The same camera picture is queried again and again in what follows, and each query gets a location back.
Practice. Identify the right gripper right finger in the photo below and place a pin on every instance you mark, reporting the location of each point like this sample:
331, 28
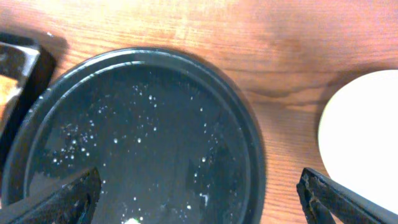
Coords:
322, 199

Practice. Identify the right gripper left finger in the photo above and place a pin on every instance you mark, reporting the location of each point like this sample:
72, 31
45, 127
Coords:
69, 201

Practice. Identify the light blue plate front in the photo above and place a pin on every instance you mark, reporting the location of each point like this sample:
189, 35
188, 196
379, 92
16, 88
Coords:
357, 137

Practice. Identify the round black serving tray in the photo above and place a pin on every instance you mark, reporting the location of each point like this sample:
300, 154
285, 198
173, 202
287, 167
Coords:
169, 134

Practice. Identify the black rectangular soapy water tray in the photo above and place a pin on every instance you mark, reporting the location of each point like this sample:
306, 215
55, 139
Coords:
31, 66

